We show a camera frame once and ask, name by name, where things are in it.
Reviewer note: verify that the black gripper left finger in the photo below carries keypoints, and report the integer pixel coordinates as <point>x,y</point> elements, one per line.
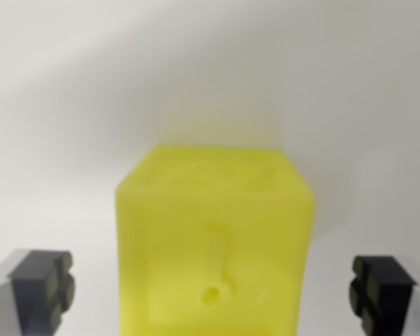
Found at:
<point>31,297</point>

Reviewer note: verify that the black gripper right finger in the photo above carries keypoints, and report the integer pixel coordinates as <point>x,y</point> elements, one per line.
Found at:
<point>388,297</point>

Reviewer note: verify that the yellow cube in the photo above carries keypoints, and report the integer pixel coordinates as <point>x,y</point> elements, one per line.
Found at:
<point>213,245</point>

